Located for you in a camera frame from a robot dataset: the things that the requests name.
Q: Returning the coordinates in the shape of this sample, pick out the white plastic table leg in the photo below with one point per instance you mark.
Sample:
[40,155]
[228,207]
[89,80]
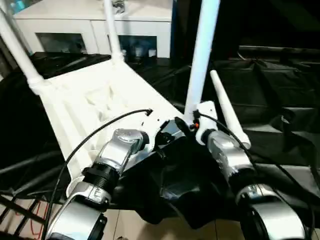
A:
[202,50]
[20,55]
[113,37]
[230,112]

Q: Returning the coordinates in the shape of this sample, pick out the dark rounded robot body part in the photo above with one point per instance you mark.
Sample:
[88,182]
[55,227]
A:
[123,237]

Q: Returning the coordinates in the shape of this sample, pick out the black backdrop cloth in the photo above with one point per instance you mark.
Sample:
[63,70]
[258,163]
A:
[262,22]

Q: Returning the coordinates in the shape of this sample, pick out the white cabinet with glass doors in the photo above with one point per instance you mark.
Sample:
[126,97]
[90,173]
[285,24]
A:
[75,25]

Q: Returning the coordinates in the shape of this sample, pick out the blue white wrapped roll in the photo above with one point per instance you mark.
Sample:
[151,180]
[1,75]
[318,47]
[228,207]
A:
[20,3]

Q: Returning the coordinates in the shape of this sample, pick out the black folding table frame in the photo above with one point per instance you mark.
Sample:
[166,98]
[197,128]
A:
[15,212]

